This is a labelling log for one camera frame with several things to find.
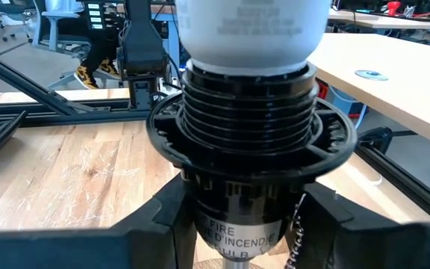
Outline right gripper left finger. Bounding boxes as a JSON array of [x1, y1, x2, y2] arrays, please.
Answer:
[[0, 174, 198, 269]]

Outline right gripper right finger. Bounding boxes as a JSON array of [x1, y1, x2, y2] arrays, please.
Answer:
[[285, 182, 430, 269]]

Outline white lightbulb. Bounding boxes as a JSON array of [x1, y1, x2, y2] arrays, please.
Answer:
[[173, 0, 334, 78]]

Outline light wooden desk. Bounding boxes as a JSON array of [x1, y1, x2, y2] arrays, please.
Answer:
[[326, 7, 430, 31], [307, 32, 430, 153]]

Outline grey round desk grommet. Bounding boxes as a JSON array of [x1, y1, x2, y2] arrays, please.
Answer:
[[354, 69, 390, 82]]

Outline person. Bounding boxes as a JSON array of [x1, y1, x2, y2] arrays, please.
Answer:
[[45, 0, 126, 90]]

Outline grey office chair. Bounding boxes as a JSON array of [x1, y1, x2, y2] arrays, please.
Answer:
[[31, 0, 125, 90]]

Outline black box white labels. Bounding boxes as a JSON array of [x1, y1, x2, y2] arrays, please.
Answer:
[[82, 1, 108, 31]]

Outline red object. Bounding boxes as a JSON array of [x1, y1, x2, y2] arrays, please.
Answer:
[[385, 0, 402, 16]]

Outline dark office chair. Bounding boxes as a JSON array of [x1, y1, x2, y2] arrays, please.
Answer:
[[0, 0, 34, 43]]

